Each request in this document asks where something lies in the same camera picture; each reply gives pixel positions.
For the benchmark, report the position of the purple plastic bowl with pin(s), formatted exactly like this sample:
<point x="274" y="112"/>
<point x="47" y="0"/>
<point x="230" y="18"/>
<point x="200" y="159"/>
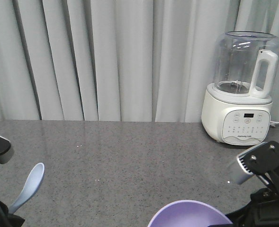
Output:
<point x="188" y="213"/>

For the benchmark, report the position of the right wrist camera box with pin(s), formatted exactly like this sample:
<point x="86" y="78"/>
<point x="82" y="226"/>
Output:
<point x="256" y="160"/>

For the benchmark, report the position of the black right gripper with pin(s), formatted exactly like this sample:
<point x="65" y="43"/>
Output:
<point x="263" y="208"/>

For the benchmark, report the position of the grey pleated curtain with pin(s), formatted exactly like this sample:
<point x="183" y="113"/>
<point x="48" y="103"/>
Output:
<point x="118" y="60"/>

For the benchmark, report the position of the light blue plastic spoon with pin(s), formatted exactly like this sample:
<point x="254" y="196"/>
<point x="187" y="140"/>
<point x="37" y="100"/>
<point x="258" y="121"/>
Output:
<point x="30" y="187"/>

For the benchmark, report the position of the white blender with glass jar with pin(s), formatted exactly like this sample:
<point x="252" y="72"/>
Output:
<point x="237" y="104"/>

